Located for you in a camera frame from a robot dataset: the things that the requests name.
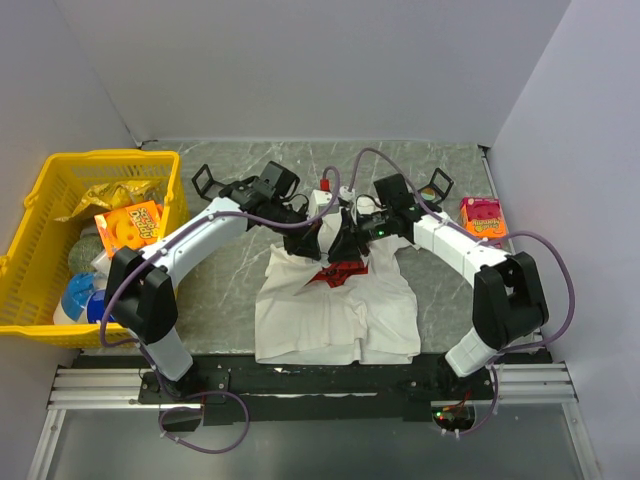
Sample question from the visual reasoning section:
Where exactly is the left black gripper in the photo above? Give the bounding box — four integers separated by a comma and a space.
266, 200, 324, 261

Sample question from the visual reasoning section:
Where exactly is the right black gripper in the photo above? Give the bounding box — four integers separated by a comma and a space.
328, 208, 393, 265

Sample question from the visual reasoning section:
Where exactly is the white Coca-Cola t-shirt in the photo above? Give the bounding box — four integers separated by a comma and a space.
254, 235, 421, 365

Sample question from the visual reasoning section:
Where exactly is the green round brooch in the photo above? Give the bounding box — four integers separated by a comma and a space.
420, 189, 437, 201

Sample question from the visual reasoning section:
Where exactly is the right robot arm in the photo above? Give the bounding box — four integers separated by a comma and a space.
329, 174, 549, 399

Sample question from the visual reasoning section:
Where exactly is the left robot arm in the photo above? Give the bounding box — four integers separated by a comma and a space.
103, 162, 337, 402

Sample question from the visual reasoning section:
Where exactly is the black folding mirror right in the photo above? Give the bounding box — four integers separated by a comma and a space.
419, 167, 454, 205

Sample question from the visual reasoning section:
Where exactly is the black folding mirror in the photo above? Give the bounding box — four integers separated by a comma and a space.
419, 167, 454, 205
191, 164, 226, 202

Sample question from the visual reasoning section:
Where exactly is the black folding mirror left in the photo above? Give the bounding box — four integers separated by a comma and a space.
191, 164, 226, 202

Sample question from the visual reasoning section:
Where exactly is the pink orange sponge box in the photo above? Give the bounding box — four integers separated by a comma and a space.
459, 197, 508, 240

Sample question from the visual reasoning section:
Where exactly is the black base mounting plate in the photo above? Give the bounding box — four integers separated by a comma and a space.
138, 354, 562, 427

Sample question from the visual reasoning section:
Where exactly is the orange Scrub Daddy box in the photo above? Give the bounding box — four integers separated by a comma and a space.
94, 201, 163, 259

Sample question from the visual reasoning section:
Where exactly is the gold snack bag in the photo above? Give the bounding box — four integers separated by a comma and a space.
56, 180, 161, 223

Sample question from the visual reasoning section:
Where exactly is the blue white canister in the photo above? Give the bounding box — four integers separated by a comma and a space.
85, 290, 106, 324

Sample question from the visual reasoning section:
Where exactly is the green scrub sponge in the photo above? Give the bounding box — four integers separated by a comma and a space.
67, 234, 104, 275

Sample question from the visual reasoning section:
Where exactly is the blue lid white container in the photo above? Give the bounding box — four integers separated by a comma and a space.
53, 273, 96, 326

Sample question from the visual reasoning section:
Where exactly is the yellow plastic basket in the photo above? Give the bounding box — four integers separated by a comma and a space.
1, 149, 189, 349

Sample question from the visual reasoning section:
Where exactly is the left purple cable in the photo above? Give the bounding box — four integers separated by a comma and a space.
99, 165, 342, 455

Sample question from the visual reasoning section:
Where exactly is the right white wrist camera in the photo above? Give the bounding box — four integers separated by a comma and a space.
339, 186, 358, 207

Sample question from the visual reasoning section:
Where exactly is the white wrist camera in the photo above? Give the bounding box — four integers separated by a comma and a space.
339, 186, 358, 207
308, 189, 340, 218

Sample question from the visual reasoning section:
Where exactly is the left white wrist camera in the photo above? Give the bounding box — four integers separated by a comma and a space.
308, 189, 340, 218

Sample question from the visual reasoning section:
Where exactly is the aluminium rail frame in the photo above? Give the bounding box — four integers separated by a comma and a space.
27, 363, 166, 480

